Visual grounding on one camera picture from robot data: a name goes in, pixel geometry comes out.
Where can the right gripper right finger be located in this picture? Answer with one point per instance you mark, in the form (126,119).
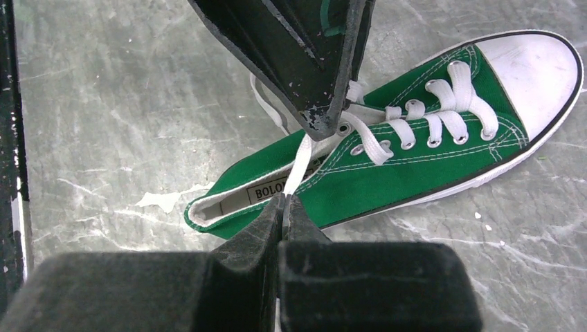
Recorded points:
(299,287)

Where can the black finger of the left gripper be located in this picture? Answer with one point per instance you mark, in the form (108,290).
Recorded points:
(305,51)

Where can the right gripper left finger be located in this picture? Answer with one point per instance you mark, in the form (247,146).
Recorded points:
(238,288)

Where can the green canvas sneaker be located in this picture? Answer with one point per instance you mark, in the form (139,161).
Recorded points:
(541,73)

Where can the white shoelace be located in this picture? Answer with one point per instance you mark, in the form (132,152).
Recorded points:
(438,129)

